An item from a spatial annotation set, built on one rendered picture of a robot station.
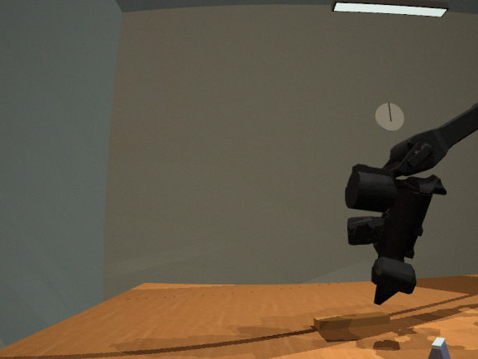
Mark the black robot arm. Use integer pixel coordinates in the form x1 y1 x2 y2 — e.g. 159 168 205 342
345 103 478 250

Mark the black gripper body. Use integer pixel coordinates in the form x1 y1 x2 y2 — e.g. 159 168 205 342
371 210 423 294

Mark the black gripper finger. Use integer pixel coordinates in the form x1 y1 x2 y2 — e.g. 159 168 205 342
374 285 399 305
373 242 383 259

